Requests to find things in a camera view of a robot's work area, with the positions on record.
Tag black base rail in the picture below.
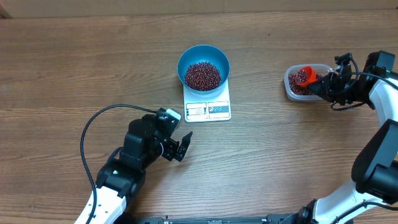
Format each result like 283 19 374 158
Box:
114 213 317 224

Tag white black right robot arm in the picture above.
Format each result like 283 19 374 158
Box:
283 50 397 223

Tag blue bowl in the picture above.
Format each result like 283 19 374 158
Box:
177 45 230 95

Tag clear plastic bean container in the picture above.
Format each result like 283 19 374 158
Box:
284 63 334 101

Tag red adzuki beans in container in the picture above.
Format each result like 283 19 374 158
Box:
288 73 313 95

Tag red adzuki beans in bowl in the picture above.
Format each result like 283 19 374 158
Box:
184 62 221 91

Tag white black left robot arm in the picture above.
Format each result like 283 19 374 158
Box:
76 108 192 224

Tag white digital kitchen scale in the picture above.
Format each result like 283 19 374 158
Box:
183 81 231 123

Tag orange plastic measuring scoop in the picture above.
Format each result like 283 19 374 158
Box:
294 66 318 88

